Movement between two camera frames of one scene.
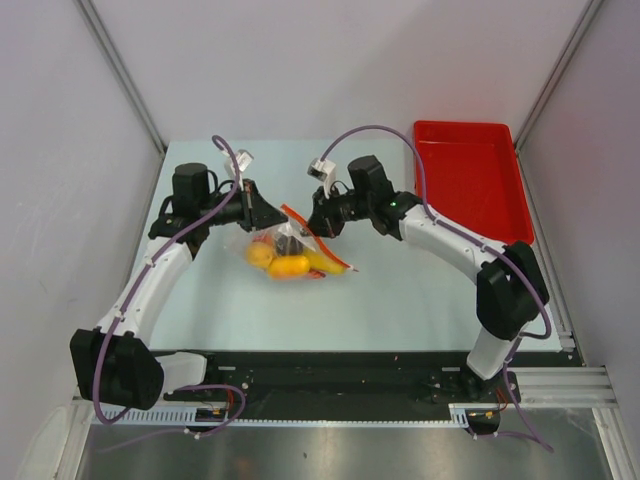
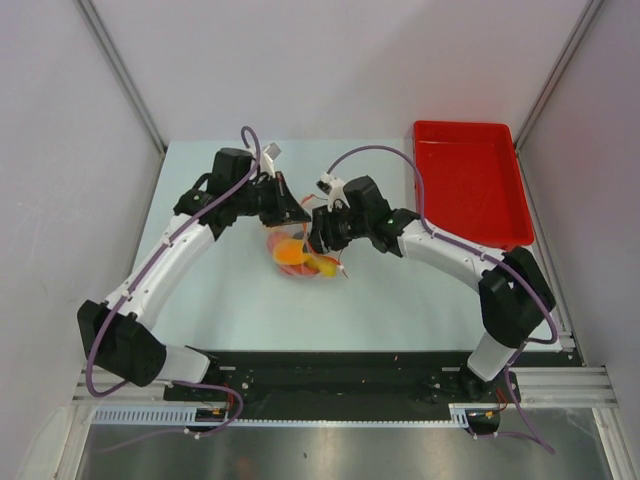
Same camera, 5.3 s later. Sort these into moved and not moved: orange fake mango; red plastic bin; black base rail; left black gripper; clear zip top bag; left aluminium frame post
Moved: orange fake mango; left black gripper; clear zip top bag
Not moved: left aluminium frame post; black base rail; red plastic bin
